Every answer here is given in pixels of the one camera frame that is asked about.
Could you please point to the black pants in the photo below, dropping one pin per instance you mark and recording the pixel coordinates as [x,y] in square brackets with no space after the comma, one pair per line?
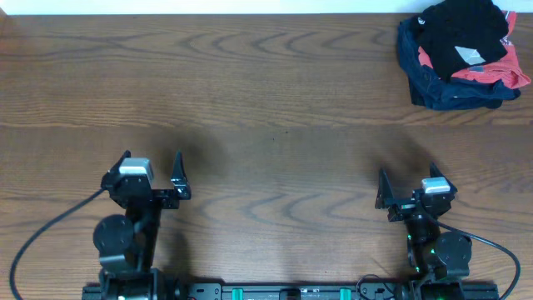
[458,34]

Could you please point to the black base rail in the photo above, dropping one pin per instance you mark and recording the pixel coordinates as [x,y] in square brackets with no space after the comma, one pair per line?
[363,290]

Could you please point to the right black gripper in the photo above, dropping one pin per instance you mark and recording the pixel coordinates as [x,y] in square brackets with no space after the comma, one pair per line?
[403,208]

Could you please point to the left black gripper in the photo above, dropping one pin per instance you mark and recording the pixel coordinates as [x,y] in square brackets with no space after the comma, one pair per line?
[181,189]

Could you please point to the folded navy garment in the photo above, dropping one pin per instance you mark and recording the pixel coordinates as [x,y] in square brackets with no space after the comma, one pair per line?
[430,91]

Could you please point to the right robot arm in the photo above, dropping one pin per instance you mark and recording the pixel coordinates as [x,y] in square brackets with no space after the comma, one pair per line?
[440,259]

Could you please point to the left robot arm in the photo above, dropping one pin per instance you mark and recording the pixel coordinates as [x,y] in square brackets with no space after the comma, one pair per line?
[126,242]

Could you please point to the red printed t-shirt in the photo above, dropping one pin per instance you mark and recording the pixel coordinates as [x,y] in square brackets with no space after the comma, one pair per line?
[507,69]

